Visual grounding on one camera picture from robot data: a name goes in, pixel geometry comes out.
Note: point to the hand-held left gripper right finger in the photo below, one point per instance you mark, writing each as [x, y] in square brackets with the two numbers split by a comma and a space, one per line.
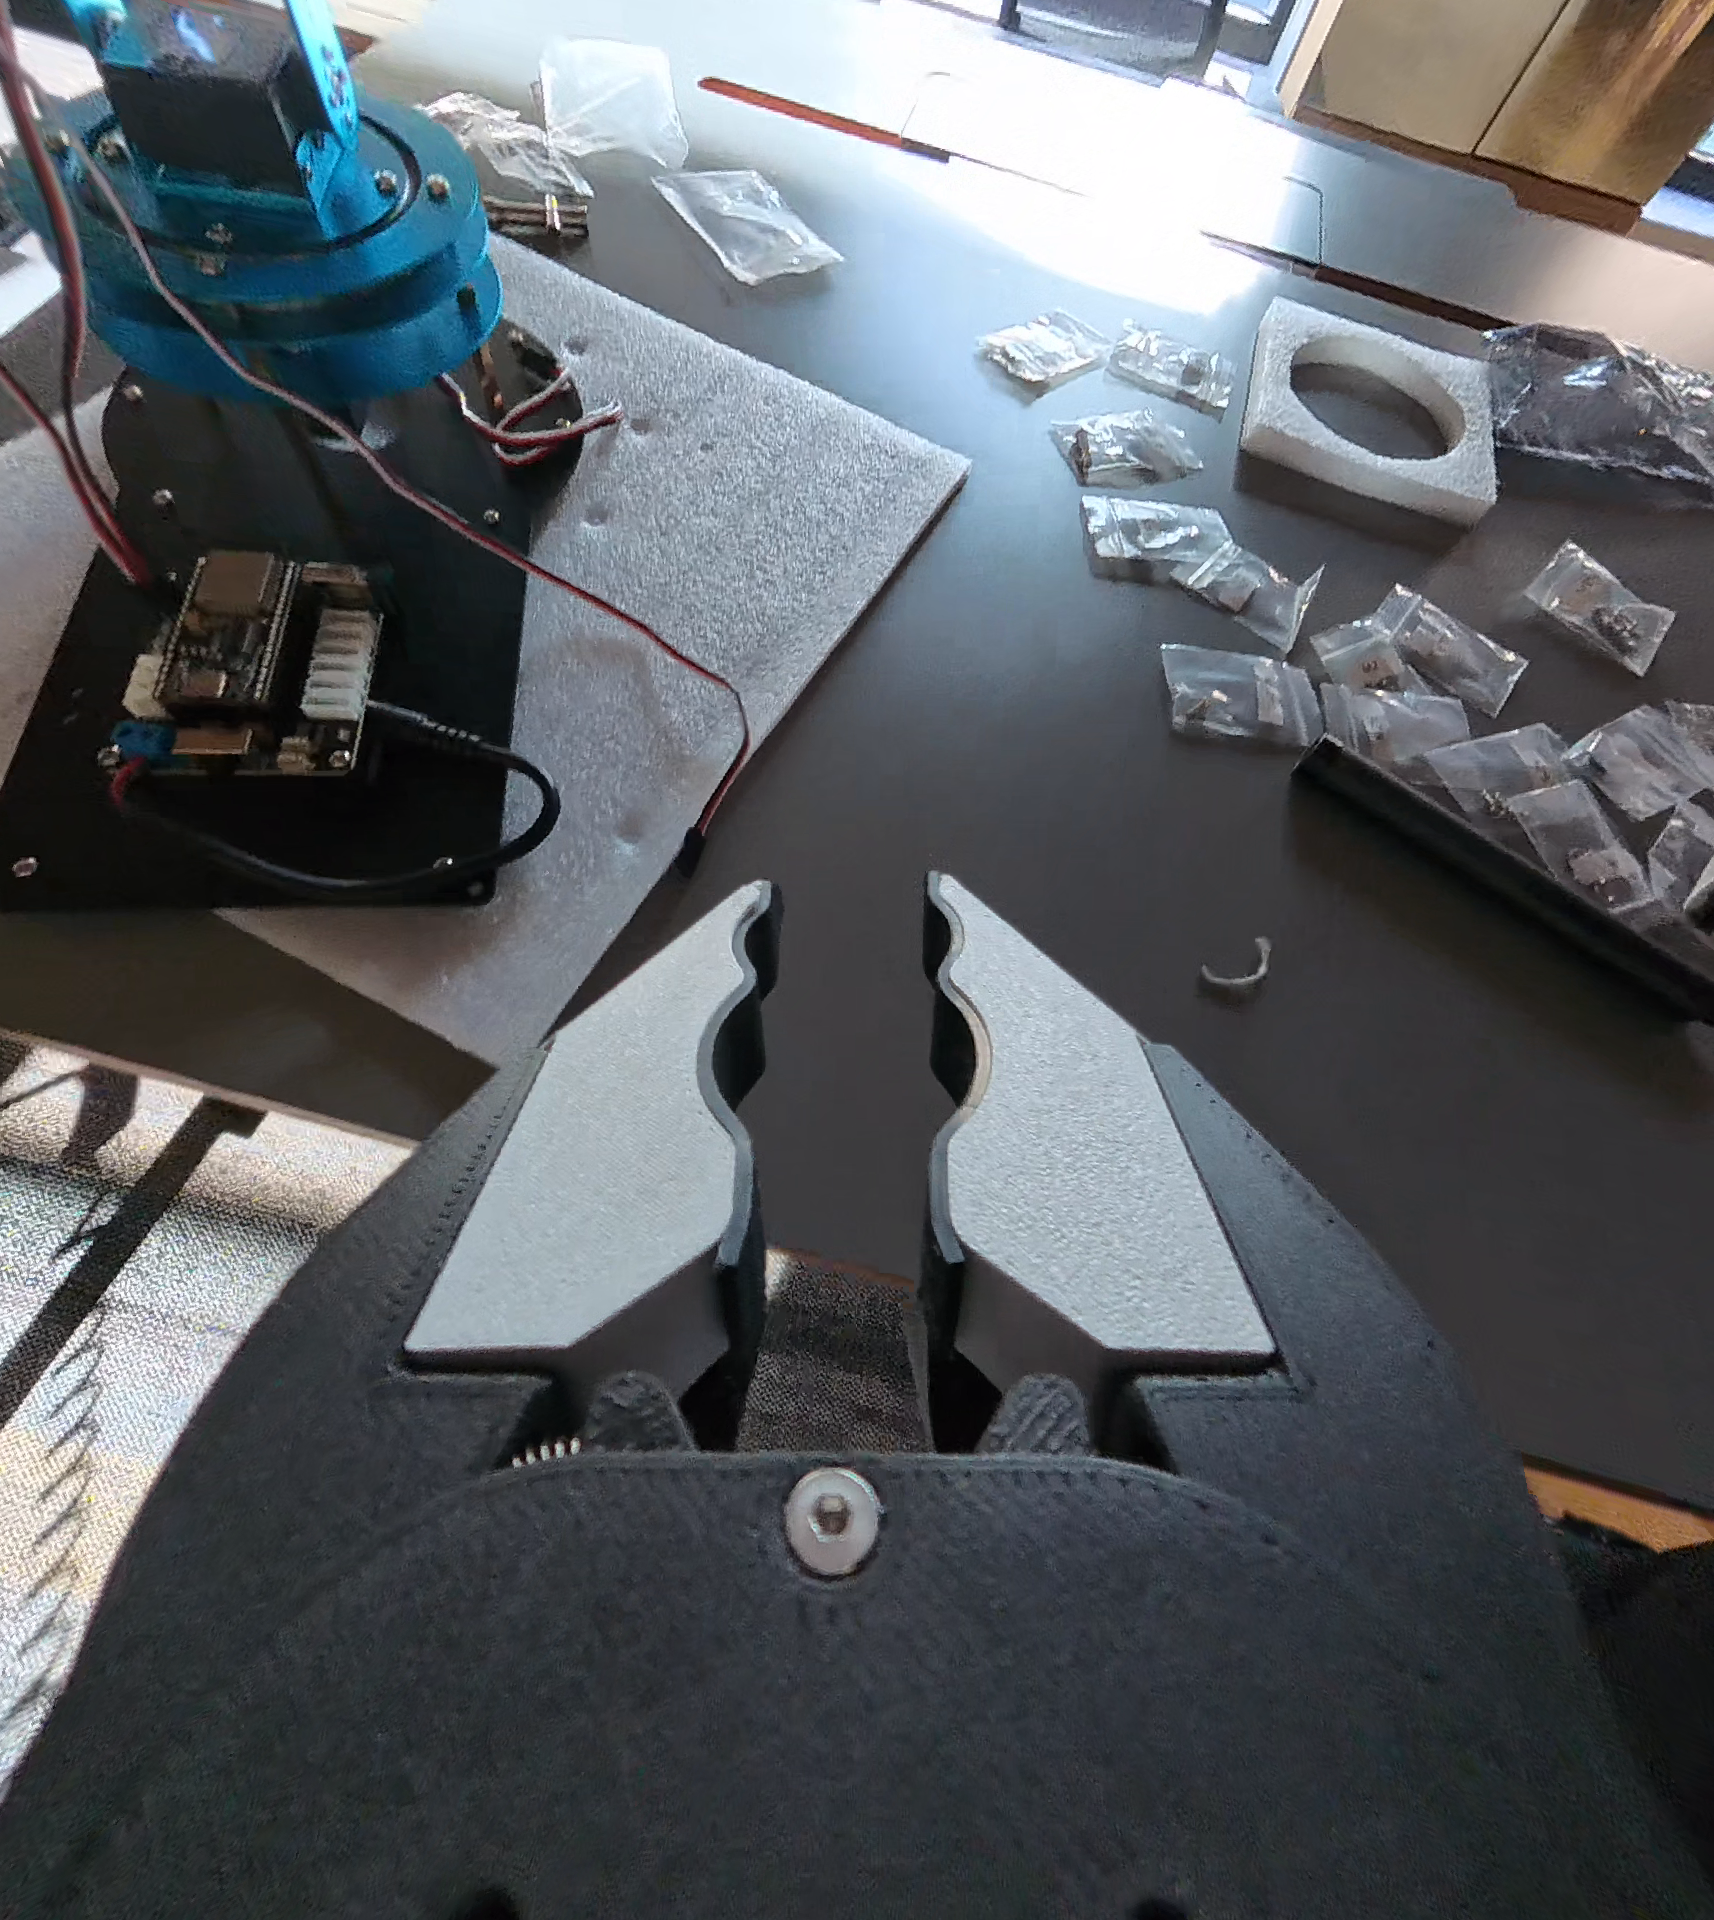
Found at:
[1097, 1201]

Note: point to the large clear plastic bag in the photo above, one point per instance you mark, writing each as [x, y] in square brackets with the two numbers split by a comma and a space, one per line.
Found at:
[744, 224]
[496, 142]
[617, 105]

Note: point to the tall glossy cabinet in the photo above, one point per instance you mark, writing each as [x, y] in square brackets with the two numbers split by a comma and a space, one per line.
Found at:
[1547, 90]

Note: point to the black controller circuit board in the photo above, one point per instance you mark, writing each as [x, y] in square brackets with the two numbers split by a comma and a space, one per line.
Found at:
[243, 660]

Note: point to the white foam block with hole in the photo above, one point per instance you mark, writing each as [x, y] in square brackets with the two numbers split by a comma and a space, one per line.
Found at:
[1360, 494]

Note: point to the dark plastic bag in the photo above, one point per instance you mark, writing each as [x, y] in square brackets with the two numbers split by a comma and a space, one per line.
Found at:
[1622, 413]

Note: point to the grey foam sheet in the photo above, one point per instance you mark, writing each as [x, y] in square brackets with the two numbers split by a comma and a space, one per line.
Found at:
[736, 450]

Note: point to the blue toy robot arm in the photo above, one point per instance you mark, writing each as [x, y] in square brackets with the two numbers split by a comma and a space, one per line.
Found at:
[272, 301]

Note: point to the dark desk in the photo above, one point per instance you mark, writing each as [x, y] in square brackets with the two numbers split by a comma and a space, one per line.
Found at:
[1097, 841]

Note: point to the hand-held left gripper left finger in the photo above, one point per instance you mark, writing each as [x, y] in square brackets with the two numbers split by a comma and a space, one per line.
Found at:
[587, 1185]

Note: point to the small metal rods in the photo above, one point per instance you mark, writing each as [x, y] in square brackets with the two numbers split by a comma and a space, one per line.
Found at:
[534, 215]

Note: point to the scattered small parts bags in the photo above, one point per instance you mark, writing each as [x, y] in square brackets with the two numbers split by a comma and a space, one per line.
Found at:
[1233, 691]

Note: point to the black screwdriver tool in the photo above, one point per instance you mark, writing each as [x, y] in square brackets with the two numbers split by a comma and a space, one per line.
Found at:
[1472, 854]

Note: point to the small white curled scrap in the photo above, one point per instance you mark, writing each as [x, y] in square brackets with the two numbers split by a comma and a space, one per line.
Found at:
[1237, 979]

